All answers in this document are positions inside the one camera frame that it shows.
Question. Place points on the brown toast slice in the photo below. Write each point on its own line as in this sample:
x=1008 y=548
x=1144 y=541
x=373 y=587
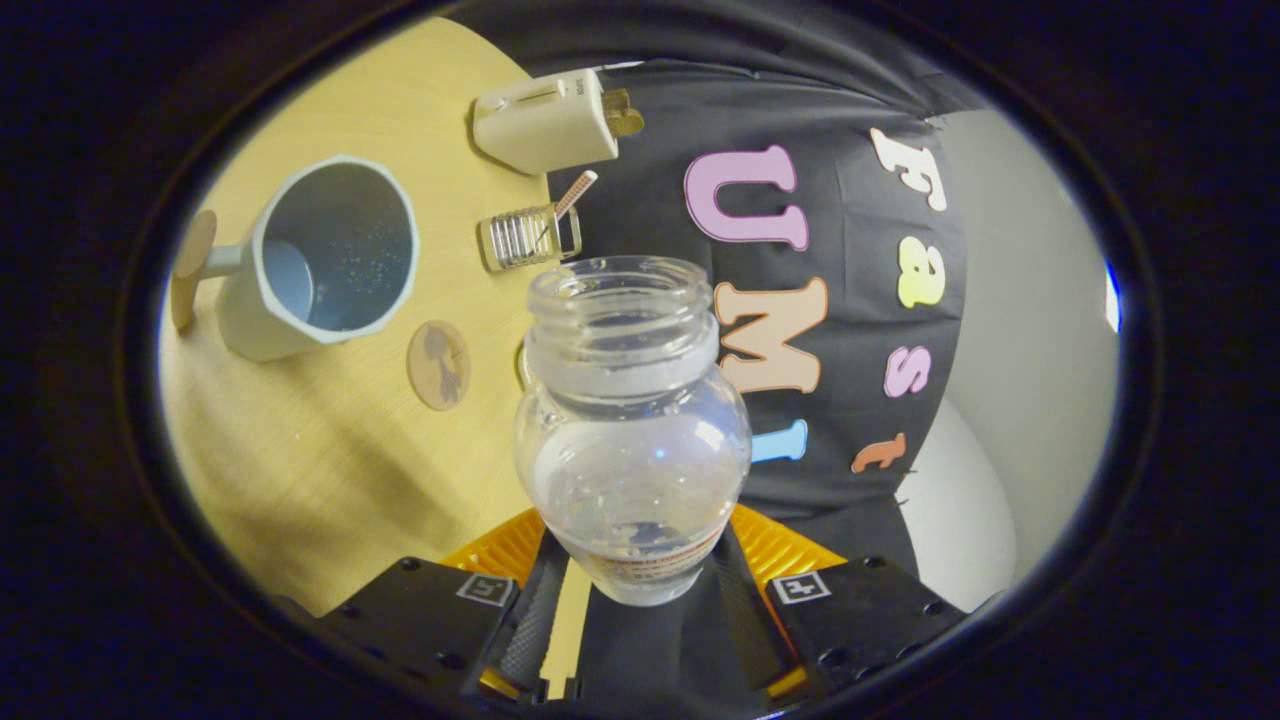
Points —
x=625 y=112

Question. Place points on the round printed wooden coaster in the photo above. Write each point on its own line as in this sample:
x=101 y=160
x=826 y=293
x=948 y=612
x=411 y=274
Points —
x=438 y=365

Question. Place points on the wooden table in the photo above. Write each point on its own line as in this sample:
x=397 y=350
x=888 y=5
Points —
x=330 y=470

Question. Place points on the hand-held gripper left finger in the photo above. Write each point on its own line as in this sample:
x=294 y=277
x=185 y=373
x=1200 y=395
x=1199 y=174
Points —
x=420 y=610

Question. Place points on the plain wooden disc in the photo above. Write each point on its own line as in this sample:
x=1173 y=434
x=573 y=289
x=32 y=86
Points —
x=193 y=245

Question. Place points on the clear glass bottle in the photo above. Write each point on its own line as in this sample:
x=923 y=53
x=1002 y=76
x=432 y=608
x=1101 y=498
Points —
x=630 y=450

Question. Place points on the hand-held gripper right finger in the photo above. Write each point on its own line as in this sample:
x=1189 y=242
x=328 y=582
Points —
x=860 y=610

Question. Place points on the pale blue cup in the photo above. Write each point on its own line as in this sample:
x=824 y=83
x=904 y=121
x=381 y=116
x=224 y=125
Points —
x=250 y=325

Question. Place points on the white toaster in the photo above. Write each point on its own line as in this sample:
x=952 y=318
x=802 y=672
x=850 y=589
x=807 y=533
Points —
x=545 y=125

